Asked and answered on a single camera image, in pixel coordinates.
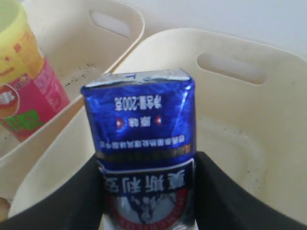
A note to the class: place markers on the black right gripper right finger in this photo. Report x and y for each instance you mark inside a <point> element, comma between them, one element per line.
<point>221,204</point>

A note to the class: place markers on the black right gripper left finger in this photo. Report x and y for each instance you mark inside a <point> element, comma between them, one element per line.
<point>76,205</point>

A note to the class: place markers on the blue foil snack package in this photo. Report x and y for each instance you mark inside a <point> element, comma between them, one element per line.
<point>143,127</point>

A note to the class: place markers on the pink Lays chips can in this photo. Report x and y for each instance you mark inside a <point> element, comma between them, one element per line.
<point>30,92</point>

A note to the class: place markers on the cream bin square mark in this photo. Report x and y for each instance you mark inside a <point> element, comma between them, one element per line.
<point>251,104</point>

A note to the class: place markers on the cream bin triangle mark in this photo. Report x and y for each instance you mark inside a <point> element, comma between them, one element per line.
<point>81,40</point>

